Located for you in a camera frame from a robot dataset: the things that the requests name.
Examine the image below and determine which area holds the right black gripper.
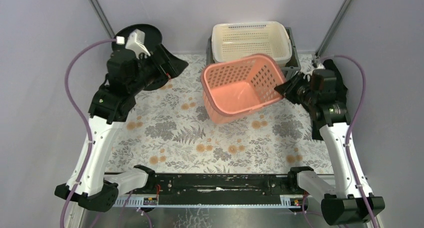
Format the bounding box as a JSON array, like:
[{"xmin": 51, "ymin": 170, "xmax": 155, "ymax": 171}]
[{"xmin": 273, "ymin": 71, "xmax": 317, "ymax": 106}]

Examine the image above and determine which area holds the pink perforated plastic basket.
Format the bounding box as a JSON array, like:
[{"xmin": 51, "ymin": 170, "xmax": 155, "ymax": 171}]
[{"xmin": 200, "ymin": 54, "xmax": 286, "ymax": 124}]

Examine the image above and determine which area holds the large black cylindrical container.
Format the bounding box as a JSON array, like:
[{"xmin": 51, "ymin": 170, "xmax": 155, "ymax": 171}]
[{"xmin": 114, "ymin": 23, "xmax": 168, "ymax": 91}]

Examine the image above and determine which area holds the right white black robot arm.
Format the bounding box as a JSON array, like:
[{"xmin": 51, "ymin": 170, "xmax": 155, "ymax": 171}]
[{"xmin": 275, "ymin": 69, "xmax": 385, "ymax": 228}]

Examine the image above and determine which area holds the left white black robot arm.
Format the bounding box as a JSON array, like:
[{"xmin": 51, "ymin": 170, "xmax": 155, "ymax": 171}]
[{"xmin": 54, "ymin": 44, "xmax": 188, "ymax": 212}]

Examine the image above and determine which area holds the grey plastic storage bin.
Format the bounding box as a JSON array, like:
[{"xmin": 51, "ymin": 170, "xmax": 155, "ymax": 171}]
[{"xmin": 205, "ymin": 27, "xmax": 301, "ymax": 79}]

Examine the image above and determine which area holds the black crumpled cloth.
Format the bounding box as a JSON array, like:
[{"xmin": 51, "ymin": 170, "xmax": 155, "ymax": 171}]
[{"xmin": 310, "ymin": 59, "xmax": 351, "ymax": 141}]

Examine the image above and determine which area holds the floral patterned table mat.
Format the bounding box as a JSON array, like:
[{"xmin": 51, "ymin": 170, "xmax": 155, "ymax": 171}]
[{"xmin": 106, "ymin": 54, "xmax": 333, "ymax": 174}]

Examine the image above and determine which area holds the cream perforated plastic basket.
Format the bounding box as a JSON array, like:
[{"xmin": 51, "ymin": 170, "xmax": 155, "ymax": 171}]
[{"xmin": 211, "ymin": 21, "xmax": 293, "ymax": 65}]

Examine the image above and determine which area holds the aluminium frame rail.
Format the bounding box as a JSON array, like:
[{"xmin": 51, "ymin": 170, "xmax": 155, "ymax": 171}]
[{"xmin": 109, "ymin": 173, "xmax": 374, "ymax": 209}]

